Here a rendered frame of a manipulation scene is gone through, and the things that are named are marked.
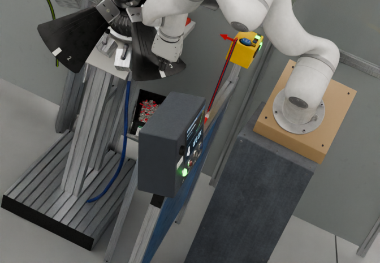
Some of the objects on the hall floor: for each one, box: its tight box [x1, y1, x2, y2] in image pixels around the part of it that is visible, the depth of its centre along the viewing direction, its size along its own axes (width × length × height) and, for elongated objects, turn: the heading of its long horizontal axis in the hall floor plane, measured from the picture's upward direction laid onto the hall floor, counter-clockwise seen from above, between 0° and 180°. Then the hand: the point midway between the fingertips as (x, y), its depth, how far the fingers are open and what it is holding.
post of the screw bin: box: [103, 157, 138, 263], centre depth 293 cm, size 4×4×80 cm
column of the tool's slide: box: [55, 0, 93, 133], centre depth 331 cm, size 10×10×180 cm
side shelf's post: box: [107, 71, 138, 152], centre depth 351 cm, size 4×4×83 cm
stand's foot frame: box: [1, 129, 138, 251], centre depth 342 cm, size 62×46×8 cm
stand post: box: [60, 66, 114, 197], centre depth 312 cm, size 4×9×91 cm, turn 48°
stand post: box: [88, 72, 130, 171], centre depth 324 cm, size 4×9×115 cm, turn 48°
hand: (163, 64), depth 255 cm, fingers closed
